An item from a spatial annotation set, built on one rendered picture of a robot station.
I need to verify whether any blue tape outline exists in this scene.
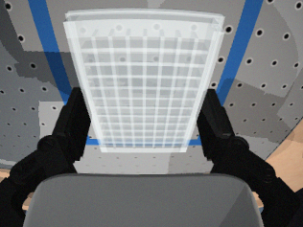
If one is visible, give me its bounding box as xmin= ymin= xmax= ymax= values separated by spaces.
xmin=28 ymin=0 xmax=264 ymax=146

